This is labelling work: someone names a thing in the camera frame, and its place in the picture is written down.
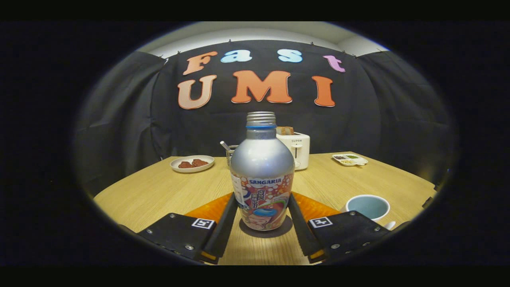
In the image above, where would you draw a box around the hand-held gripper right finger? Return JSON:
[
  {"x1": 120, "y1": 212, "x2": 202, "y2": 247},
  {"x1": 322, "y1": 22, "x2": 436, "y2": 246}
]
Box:
[{"x1": 288, "y1": 191, "x2": 411, "y2": 263}]

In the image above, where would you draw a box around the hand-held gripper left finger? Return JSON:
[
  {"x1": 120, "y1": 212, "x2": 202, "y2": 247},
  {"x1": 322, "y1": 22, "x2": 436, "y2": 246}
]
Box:
[{"x1": 137, "y1": 192, "x2": 238, "y2": 264}]

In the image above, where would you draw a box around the silver juice bottle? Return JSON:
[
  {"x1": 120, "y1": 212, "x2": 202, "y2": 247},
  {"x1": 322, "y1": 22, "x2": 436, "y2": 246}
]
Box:
[{"x1": 230, "y1": 112, "x2": 295, "y2": 231}]

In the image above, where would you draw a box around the white cup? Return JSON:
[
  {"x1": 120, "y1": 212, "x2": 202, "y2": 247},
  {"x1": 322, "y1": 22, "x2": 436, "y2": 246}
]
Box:
[{"x1": 342, "y1": 195, "x2": 396, "y2": 231}]

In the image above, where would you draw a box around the white round plate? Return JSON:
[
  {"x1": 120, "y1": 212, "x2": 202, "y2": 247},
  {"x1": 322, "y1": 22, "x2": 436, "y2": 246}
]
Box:
[{"x1": 170, "y1": 155, "x2": 215, "y2": 173}]

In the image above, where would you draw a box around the wooden table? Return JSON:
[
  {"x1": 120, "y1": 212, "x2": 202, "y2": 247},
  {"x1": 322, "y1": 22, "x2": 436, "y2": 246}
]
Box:
[{"x1": 94, "y1": 151, "x2": 437, "y2": 265}]

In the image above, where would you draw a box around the white toaster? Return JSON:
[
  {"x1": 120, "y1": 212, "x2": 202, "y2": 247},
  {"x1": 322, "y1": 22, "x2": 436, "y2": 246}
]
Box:
[{"x1": 276, "y1": 132, "x2": 310, "y2": 171}]

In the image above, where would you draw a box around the white divided tray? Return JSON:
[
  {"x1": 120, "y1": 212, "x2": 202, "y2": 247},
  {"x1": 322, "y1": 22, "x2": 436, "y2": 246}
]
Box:
[{"x1": 332, "y1": 153, "x2": 369, "y2": 167}]

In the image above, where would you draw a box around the black backdrop cloth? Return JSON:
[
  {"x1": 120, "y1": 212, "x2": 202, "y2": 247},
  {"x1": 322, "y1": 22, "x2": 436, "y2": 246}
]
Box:
[{"x1": 74, "y1": 40, "x2": 459, "y2": 196}]

